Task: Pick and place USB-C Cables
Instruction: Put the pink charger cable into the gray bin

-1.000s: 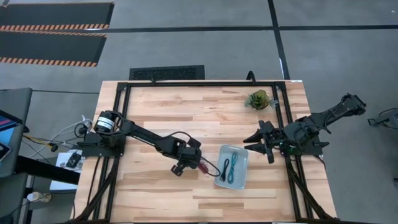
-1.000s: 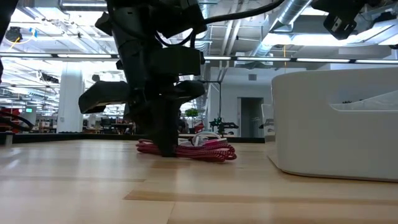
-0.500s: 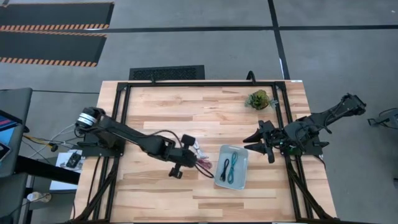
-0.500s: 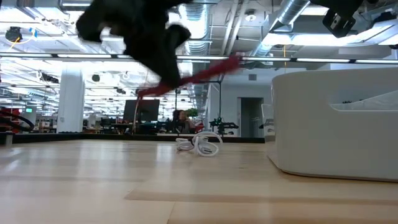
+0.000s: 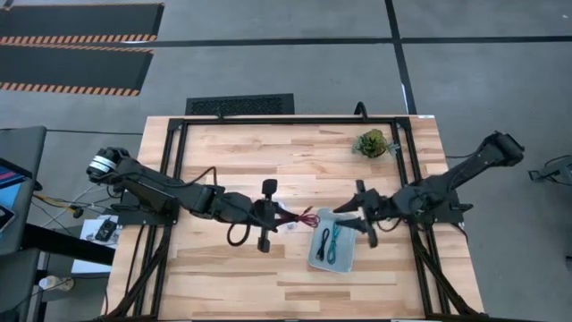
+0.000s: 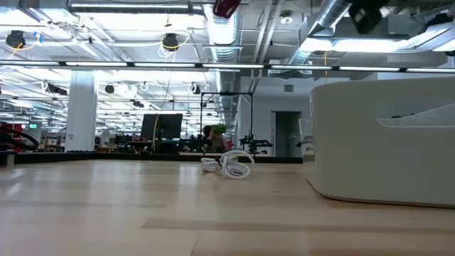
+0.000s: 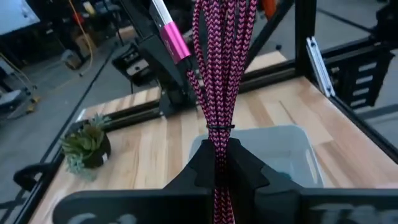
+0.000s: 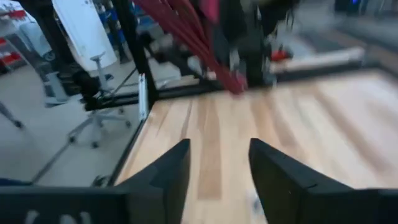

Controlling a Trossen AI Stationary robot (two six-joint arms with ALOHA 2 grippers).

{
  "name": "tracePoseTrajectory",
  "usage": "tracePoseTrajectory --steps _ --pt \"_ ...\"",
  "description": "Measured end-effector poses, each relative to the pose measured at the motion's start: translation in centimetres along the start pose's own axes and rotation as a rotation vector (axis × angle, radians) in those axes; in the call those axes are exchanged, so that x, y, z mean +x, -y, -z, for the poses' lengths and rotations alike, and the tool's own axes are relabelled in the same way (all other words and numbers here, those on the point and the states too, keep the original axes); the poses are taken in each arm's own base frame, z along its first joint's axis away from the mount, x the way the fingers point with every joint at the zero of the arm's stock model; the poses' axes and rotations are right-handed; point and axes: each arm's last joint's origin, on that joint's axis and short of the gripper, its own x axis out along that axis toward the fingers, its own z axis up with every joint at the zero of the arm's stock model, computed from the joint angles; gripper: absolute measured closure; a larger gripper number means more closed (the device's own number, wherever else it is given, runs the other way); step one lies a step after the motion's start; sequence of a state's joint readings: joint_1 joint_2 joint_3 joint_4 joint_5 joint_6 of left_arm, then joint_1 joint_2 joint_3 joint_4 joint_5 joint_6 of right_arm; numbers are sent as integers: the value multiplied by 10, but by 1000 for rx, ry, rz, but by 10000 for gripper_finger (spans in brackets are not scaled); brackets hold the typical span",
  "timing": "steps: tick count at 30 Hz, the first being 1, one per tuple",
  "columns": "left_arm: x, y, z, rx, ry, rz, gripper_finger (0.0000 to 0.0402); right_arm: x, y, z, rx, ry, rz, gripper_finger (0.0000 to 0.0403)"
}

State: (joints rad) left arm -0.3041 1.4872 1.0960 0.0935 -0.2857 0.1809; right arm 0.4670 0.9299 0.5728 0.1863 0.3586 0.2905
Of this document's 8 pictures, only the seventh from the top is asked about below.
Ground small potted succulent plant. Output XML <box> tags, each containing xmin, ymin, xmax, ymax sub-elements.
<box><xmin>58</xmin><ymin>113</ymin><xmax>113</xmax><ymax>183</ymax></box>

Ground black aluminium table frame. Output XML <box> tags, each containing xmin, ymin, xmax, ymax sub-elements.
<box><xmin>12</xmin><ymin>0</ymin><xmax>398</xmax><ymax>224</ymax></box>

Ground pink braided USB-C cable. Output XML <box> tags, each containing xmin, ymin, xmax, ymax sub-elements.
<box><xmin>149</xmin><ymin>0</ymin><xmax>259</xmax><ymax>224</ymax></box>

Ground grey wheeled cart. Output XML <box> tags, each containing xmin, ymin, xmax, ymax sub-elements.
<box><xmin>0</xmin><ymin>52</ymin><xmax>41</xmax><ymax>121</ymax></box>

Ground orange object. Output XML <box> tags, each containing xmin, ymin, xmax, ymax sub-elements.
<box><xmin>260</xmin><ymin>0</ymin><xmax>278</xmax><ymax>20</ymax></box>

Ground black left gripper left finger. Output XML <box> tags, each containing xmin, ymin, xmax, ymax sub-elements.
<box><xmin>163</xmin><ymin>138</ymin><xmax>216</xmax><ymax>191</ymax></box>

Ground silver aluminium bracket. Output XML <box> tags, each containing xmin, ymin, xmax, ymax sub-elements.
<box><xmin>305</xmin><ymin>36</ymin><xmax>336</xmax><ymax>98</ymax></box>

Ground grey plastic bin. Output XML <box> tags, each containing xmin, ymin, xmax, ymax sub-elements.
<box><xmin>188</xmin><ymin>124</ymin><xmax>326</xmax><ymax>189</ymax></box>

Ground white table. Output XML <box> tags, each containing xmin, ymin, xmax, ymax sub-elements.
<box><xmin>0</xmin><ymin>0</ymin><xmax>40</xmax><ymax>35</ymax></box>

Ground black loop handle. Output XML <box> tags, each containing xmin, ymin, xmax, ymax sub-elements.
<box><xmin>12</xmin><ymin>162</ymin><xmax>55</xmax><ymax>192</ymax></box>

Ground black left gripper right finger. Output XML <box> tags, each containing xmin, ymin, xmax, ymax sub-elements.
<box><xmin>228</xmin><ymin>138</ymin><xmax>302</xmax><ymax>224</ymax></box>

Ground yellow hanging cable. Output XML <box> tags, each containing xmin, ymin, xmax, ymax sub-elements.
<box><xmin>67</xmin><ymin>0</ymin><xmax>94</xmax><ymax>70</ymax></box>

